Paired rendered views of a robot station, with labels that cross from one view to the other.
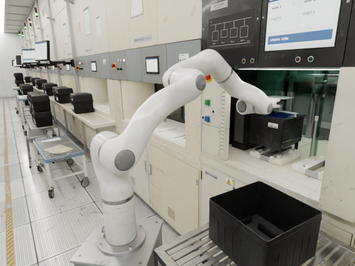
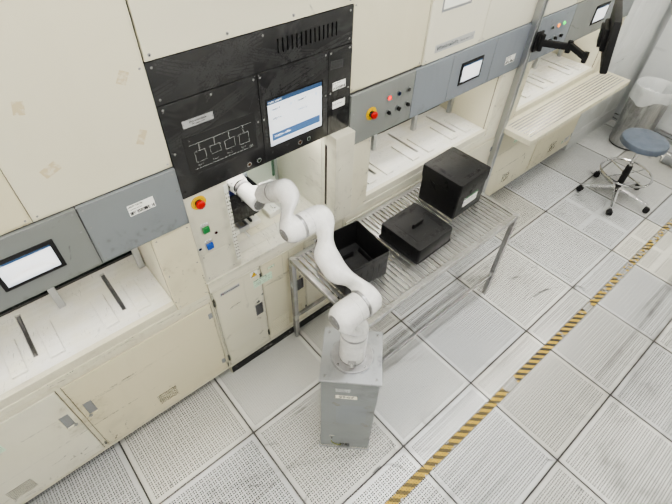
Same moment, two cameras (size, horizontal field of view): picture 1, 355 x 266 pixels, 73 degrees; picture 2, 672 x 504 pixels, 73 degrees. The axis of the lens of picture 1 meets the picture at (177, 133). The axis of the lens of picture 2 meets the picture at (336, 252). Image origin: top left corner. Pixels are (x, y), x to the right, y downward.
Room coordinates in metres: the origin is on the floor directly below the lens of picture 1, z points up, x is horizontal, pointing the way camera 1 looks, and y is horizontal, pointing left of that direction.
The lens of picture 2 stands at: (1.03, 1.30, 2.60)
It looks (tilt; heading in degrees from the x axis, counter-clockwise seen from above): 47 degrees down; 263
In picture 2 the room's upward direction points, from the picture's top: 2 degrees clockwise
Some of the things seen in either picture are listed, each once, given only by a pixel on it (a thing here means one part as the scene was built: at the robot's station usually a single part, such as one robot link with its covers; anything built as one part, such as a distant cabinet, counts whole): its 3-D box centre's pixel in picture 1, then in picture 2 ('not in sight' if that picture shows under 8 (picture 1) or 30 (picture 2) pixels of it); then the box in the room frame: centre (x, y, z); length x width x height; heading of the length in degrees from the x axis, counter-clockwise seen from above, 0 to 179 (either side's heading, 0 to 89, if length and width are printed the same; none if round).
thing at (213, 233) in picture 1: (260, 225); (351, 256); (0.75, -0.30, 0.85); 0.28 x 0.28 x 0.17; 30
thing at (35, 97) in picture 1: (40, 102); not in sight; (4.04, 2.29, 0.85); 0.30 x 0.28 x 0.26; 34
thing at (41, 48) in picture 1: (55, 54); not in sight; (3.70, 1.77, 1.59); 0.50 x 0.41 x 0.36; 125
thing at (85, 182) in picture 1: (61, 161); not in sight; (2.91, 1.52, 0.24); 0.97 x 0.52 x 0.48; 37
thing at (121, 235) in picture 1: (119, 217); (353, 344); (0.81, 0.23, 0.85); 0.19 x 0.19 x 0.18
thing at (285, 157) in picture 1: (274, 153); (234, 218); (1.37, -0.59, 0.89); 0.22 x 0.21 x 0.04; 125
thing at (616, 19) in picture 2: not in sight; (583, 35); (-0.68, -1.27, 1.57); 0.53 x 0.40 x 0.36; 125
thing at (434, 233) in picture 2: not in sight; (416, 230); (0.36, -0.49, 0.83); 0.29 x 0.29 x 0.13; 36
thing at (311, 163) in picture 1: (321, 168); (274, 198); (1.14, -0.74, 0.89); 0.22 x 0.21 x 0.04; 125
